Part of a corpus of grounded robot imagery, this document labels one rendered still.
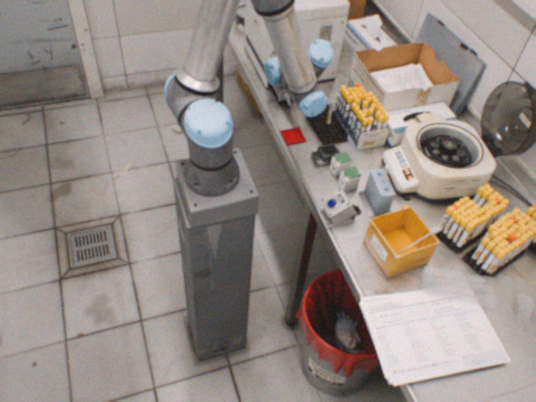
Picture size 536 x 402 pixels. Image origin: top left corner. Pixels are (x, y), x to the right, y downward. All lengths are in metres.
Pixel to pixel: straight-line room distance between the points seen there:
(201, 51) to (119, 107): 1.97
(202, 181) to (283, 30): 0.45
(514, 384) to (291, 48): 0.93
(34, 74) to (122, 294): 1.43
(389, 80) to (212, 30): 0.83
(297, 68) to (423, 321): 0.69
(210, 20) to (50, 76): 2.05
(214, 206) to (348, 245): 0.38
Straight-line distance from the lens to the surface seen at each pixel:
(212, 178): 1.38
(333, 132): 1.73
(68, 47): 3.15
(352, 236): 1.47
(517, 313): 1.49
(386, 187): 1.48
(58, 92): 3.31
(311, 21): 1.81
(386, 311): 1.34
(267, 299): 2.33
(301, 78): 1.32
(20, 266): 2.59
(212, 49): 1.32
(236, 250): 1.60
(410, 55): 2.03
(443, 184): 1.57
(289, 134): 1.72
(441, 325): 1.36
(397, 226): 1.49
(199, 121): 1.29
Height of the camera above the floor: 2.01
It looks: 49 degrees down
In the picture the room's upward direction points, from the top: 6 degrees clockwise
